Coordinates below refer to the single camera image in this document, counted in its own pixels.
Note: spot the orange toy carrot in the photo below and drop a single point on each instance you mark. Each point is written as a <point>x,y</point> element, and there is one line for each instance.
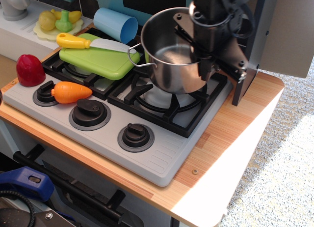
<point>68,92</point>

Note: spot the green toy broccoli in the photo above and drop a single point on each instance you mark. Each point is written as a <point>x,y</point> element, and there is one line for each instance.
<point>64,24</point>

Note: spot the green plastic cutting board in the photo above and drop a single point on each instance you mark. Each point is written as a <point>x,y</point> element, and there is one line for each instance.
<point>106,63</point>

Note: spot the black burner grate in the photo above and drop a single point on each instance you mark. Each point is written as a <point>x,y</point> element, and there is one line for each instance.
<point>100,86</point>
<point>182,114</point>

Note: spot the grey toy faucet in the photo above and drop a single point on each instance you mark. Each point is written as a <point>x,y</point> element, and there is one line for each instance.
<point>15,10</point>

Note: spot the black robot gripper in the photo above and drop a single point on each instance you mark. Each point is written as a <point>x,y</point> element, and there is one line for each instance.
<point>212,46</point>

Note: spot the black middle stove knob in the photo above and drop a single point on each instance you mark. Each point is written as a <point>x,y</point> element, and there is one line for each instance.
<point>89,115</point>

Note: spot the black right burner grate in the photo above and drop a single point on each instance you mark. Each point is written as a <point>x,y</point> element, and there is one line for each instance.
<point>182,114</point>

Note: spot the black right stove knob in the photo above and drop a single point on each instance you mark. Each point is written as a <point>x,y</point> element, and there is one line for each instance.
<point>135,138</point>

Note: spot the yellow toy banana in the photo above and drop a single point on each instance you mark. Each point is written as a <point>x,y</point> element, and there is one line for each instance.
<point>74,16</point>

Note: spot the stainless steel pot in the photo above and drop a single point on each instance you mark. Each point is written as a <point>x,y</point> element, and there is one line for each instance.
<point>168,61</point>

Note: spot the black stove knob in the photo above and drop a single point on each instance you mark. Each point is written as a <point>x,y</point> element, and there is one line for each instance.
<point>135,138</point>
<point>43,96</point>
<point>89,115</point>

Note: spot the teal toy range hood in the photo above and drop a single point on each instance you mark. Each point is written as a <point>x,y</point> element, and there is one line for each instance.
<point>142,10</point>

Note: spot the white toy sink counter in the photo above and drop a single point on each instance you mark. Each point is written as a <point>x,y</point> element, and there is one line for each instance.
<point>18,37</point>

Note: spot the red toy pepper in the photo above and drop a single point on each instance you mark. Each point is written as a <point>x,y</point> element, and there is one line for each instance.
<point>30,71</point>

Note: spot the black oven door handle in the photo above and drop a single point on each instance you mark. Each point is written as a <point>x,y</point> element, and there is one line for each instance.
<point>109,209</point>

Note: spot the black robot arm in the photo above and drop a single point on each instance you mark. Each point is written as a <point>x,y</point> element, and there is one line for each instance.
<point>242,23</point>

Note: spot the black left stove knob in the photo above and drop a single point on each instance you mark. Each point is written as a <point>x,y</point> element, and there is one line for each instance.
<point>43,96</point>

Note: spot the yellow toy potato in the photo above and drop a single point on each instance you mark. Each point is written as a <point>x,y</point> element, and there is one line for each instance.
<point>47,20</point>

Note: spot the pale yellow toy plate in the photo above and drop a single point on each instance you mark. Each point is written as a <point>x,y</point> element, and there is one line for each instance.
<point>51,35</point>

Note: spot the yellow handled toy knife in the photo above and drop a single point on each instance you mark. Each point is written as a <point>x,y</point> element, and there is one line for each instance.
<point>66,40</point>

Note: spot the blue plastic clamp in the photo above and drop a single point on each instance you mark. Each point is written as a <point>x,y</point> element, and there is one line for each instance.
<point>28,182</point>

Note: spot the light blue plastic cup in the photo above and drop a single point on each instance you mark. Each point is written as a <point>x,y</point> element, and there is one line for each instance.
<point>118,26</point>

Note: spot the black left burner grate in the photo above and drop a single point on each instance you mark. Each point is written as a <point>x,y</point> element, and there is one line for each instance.
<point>100,86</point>

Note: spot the grey toy stove top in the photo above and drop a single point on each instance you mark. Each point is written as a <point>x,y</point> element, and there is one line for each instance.
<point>158,164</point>

